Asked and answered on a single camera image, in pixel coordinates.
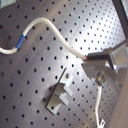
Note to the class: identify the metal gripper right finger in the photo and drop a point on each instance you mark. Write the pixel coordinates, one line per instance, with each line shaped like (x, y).
(104, 55)

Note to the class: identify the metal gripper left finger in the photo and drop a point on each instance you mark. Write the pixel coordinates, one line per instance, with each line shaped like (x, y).
(101, 71)

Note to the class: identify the dark diagonal bar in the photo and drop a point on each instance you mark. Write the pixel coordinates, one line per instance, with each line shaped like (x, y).
(122, 15)

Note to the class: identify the metal cable clip bracket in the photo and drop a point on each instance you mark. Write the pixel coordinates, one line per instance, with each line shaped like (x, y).
(58, 96)

